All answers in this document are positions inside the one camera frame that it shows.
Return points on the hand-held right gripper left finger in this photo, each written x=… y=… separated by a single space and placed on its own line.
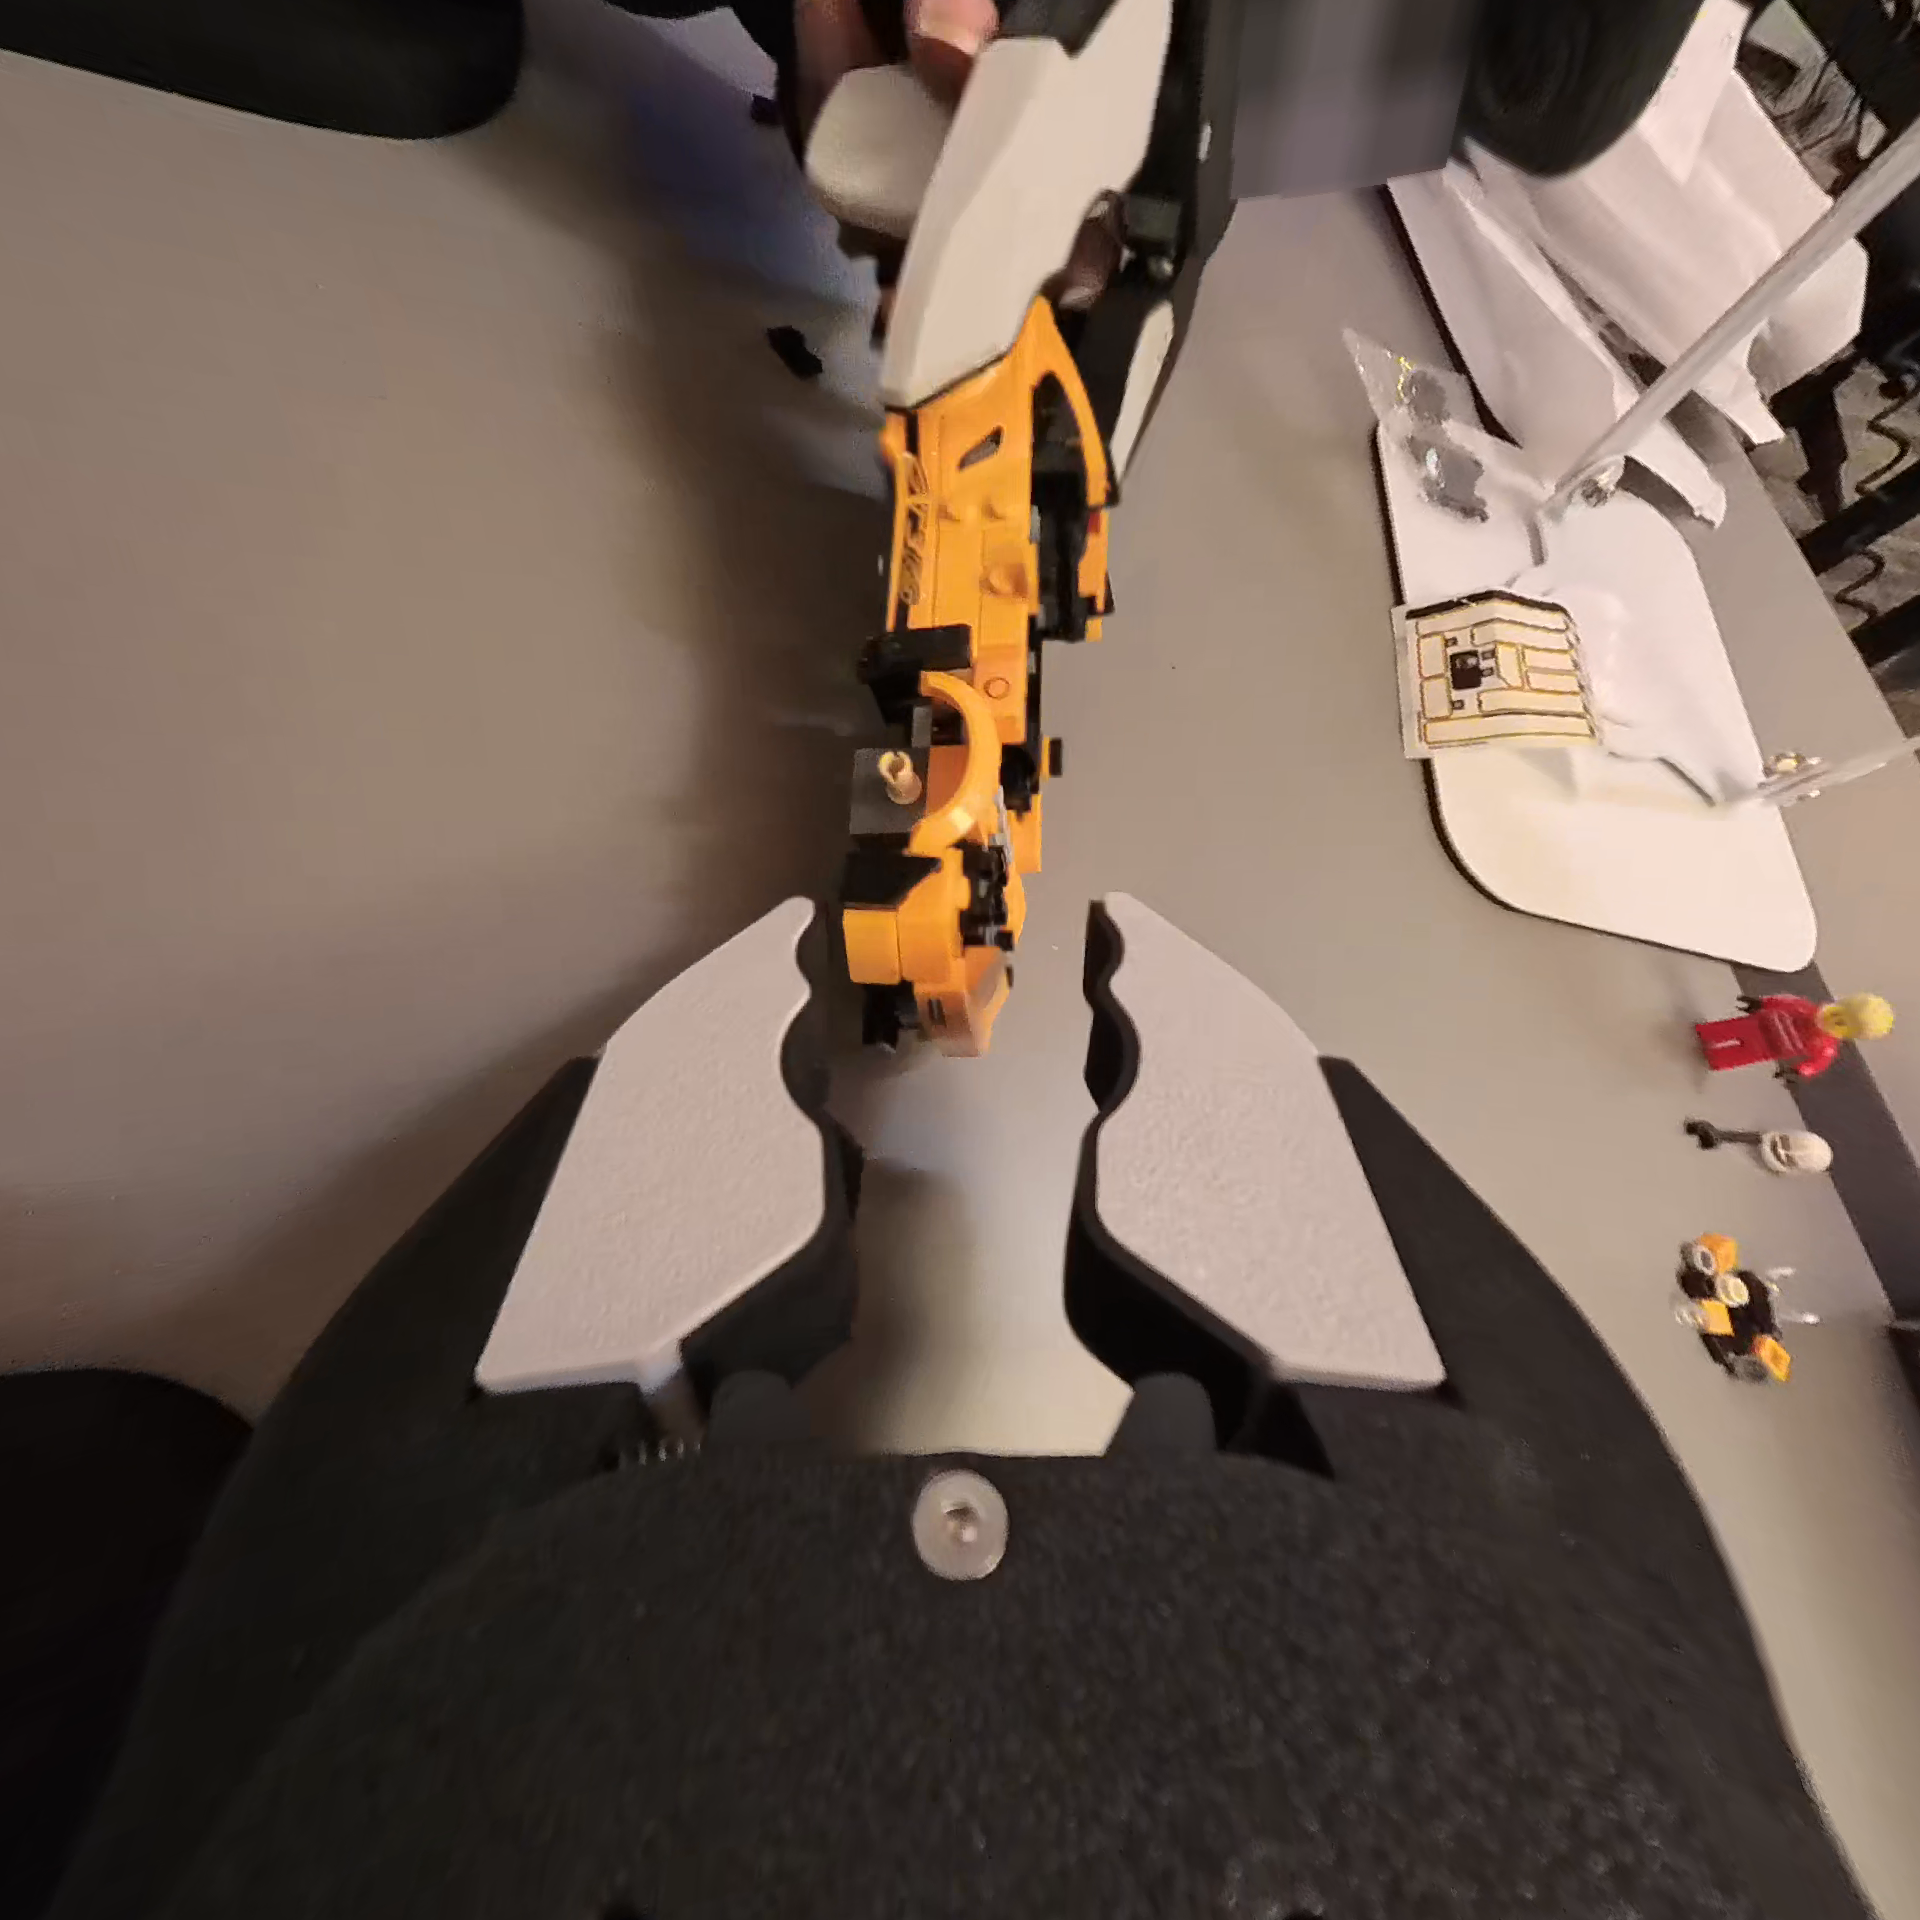
x=674 y=1170

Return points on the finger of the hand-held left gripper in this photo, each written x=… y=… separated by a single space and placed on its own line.
x=1004 y=196
x=1146 y=365

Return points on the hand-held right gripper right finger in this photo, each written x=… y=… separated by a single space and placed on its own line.
x=1248 y=1182

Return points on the orange lego car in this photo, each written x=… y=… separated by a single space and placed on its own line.
x=930 y=540

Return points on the person's left forearm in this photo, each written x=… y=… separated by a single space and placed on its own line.
x=225 y=61

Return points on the small black lego brick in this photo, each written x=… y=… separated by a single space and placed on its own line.
x=795 y=354

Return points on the small orange black lego assembly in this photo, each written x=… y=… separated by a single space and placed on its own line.
x=1740 y=1303

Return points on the red lego minifigure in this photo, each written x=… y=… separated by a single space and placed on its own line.
x=1776 y=1032

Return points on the clear bag of grey parts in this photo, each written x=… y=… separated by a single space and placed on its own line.
x=1450 y=473

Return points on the white paper bag pile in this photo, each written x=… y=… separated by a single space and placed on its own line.
x=1589 y=224

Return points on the dark ribbed cloth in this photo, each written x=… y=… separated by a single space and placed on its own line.
x=1575 y=76

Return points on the sticker sheet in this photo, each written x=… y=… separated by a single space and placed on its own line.
x=1563 y=675

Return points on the white book stand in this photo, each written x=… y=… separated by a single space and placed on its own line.
x=1728 y=342

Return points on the person's black clothing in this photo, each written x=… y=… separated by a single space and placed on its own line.
x=89 y=1574

